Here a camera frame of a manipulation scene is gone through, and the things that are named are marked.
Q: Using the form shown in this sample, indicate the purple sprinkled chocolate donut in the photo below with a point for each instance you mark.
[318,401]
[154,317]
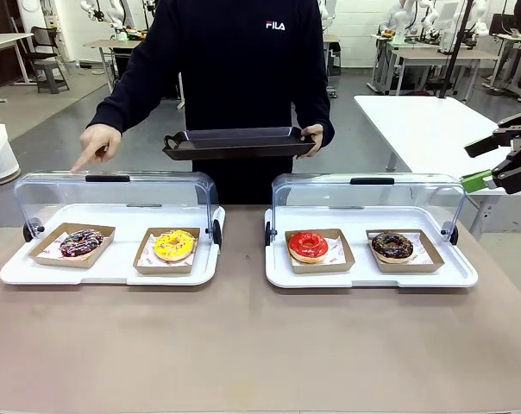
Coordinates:
[73,248]

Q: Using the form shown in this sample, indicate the dark chocolate nut donut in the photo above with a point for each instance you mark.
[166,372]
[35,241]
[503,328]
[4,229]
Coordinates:
[383,250]

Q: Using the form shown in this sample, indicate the black serving tray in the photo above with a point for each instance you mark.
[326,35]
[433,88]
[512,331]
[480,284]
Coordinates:
[239,151]

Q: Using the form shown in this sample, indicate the person's right forearm navy sleeve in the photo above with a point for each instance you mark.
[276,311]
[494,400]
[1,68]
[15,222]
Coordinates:
[122,95]

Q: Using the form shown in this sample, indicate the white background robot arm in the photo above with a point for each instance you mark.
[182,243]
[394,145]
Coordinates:
[118,17]
[400,19]

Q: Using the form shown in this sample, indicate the person's left forearm navy sleeve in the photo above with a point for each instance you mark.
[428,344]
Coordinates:
[318,103]

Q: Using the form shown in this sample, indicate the yellow sprinkled donut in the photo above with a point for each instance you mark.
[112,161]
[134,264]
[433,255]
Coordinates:
[165,250]

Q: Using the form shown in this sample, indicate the red donut in tray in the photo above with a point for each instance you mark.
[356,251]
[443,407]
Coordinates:
[321,268]

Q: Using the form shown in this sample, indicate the yellow donut in tray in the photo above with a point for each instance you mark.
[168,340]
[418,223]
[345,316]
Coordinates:
[165,268]

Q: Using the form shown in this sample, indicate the red glazed donut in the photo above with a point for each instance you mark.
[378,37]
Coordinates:
[299,248]

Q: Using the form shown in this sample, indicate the person in navy FILA sweatshirt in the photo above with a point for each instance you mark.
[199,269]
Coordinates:
[243,77]

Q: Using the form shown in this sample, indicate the person's right hand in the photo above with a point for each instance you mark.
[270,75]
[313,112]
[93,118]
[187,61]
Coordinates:
[101,140]

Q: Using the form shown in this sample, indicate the person's left hand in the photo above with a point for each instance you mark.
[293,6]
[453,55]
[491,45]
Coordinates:
[317,136]

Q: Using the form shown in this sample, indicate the white rectangular table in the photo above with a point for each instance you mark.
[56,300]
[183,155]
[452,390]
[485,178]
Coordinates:
[416,125]

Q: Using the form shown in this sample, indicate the white printed paper liner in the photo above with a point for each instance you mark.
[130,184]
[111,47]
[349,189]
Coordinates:
[422,252]
[147,254]
[336,248]

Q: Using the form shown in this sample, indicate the clear display case lid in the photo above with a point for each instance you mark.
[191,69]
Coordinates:
[372,192]
[114,187]

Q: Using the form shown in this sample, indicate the wood-top table grey legs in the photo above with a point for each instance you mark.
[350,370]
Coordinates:
[441,55]

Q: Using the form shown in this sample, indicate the black tripod pole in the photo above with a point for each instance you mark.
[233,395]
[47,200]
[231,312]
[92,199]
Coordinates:
[455,47]

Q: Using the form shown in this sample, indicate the dark grey chair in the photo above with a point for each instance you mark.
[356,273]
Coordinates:
[49,69]

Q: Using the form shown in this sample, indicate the white display case base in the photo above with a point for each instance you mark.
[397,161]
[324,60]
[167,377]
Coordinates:
[114,271]
[364,278]

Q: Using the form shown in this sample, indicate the white desk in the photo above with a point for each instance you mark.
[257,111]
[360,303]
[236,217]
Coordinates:
[6,41]

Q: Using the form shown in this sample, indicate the wood-top table white legs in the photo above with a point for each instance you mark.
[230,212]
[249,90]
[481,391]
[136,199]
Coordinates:
[114,44]

